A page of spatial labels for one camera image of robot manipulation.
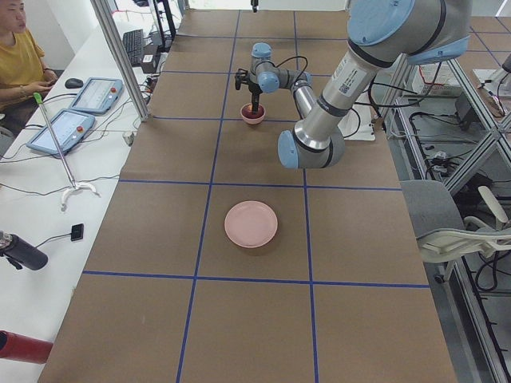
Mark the small black square device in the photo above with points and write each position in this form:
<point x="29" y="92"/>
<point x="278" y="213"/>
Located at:
<point x="77" y="232"/>

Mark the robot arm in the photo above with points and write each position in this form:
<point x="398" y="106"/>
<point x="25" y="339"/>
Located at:
<point x="427" y="32"/>

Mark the person in yellow shirt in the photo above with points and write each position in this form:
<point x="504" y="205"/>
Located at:
<point x="23" y="70"/>

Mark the black keyboard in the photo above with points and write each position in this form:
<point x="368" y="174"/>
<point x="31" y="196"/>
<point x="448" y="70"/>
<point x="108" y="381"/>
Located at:
<point x="133" y="44"/>

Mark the aluminium frame post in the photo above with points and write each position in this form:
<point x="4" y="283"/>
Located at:
<point x="113" y="38"/>

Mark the brown paper table cover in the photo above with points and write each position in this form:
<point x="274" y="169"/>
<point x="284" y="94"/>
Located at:
<point x="338" y="295"/>

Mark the blue teach pendant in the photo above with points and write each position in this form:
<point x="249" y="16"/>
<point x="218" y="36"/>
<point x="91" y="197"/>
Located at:
<point x="98" y="95"/>
<point x="69" y="126"/>

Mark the black computer mouse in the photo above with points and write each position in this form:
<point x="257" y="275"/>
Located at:
<point x="74" y="83"/>

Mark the black water bottle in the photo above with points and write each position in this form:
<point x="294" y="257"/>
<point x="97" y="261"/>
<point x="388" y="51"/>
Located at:
<point x="21" y="254"/>

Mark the red cylinder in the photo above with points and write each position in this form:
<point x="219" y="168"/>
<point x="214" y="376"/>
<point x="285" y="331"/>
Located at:
<point x="17" y="347"/>

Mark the grabber stick green handle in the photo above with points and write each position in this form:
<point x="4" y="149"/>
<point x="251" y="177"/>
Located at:
<point x="75" y="186"/>

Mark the grey office chair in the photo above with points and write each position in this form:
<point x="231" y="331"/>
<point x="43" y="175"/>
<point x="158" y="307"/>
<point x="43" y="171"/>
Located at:
<point x="443" y="235"/>

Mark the pink bowl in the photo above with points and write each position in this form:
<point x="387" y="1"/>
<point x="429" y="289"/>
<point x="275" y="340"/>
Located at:
<point x="255" y="121"/>

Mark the blue teach pendant near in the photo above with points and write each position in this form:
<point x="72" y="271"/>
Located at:
<point x="69" y="126"/>

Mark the blue teach pendant far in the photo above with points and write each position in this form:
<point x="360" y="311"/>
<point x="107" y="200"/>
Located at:
<point x="98" y="95"/>

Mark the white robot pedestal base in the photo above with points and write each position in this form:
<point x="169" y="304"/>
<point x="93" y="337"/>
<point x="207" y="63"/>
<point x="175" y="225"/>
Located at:
<point x="357" y="124"/>

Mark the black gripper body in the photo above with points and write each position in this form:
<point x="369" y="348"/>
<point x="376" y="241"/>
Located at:
<point x="254" y="87"/>

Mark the pink plate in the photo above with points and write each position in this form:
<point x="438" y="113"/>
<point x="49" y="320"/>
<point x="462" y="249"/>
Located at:
<point x="251" y="224"/>

